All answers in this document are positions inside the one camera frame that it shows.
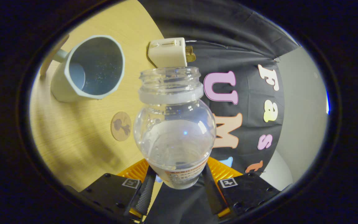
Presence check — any clear plastic bottle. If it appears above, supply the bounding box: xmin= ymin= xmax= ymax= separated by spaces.
xmin=133 ymin=67 xmax=217 ymax=189

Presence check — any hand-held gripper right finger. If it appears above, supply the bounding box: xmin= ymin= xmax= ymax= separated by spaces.
xmin=202 ymin=157 xmax=280 ymax=218

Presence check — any brown toast slice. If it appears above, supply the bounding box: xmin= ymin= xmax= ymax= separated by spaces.
xmin=185 ymin=46 xmax=196 ymax=62

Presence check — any wooden table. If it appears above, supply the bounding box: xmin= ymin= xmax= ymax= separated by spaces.
xmin=29 ymin=0 xmax=165 ymax=192

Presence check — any round wooden coaster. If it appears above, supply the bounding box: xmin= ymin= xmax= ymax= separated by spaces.
xmin=111 ymin=111 xmax=132 ymax=142

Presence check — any pale green cup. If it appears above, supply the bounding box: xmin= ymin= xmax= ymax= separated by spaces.
xmin=40 ymin=34 xmax=126 ymax=102

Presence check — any white toaster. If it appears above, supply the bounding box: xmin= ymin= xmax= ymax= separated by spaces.
xmin=148 ymin=37 xmax=187 ymax=68

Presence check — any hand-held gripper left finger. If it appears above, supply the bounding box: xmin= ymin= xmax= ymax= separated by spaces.
xmin=80 ymin=159 xmax=158 ymax=220

